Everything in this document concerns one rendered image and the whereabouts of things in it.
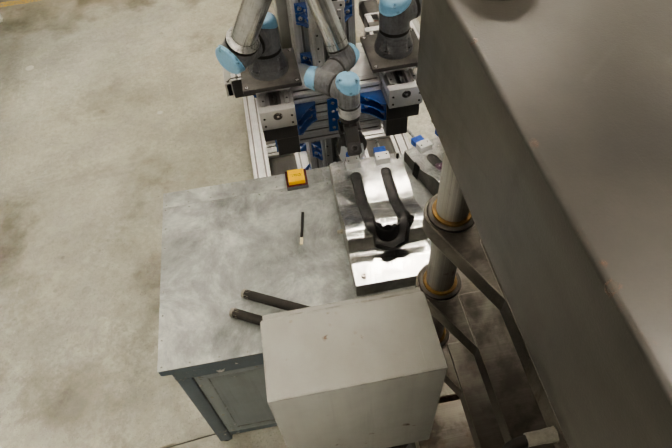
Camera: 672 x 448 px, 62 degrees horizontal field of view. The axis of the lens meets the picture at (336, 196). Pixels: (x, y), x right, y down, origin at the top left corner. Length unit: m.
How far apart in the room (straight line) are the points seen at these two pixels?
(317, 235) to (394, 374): 1.03
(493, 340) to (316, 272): 0.80
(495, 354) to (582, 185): 0.74
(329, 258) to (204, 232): 0.46
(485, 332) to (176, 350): 0.97
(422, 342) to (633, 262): 0.57
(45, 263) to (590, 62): 2.96
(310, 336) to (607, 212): 0.63
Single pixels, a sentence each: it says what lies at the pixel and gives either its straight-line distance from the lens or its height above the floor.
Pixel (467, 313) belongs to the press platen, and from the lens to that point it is 1.22.
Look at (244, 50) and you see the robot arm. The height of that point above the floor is 1.26.
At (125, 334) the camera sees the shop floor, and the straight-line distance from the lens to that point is 2.85.
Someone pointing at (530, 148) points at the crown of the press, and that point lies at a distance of 0.52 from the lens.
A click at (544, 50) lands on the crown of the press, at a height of 2.01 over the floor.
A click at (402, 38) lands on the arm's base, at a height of 1.12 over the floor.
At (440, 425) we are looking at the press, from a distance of 1.66.
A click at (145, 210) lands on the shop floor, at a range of 3.24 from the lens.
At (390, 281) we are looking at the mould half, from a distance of 1.75.
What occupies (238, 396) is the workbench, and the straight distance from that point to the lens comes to 2.10.
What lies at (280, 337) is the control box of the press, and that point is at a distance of 1.00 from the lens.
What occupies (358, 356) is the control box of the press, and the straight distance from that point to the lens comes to 0.97.
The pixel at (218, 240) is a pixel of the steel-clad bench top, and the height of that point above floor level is 0.80.
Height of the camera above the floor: 2.36
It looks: 50 degrees down
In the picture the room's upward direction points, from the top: 5 degrees counter-clockwise
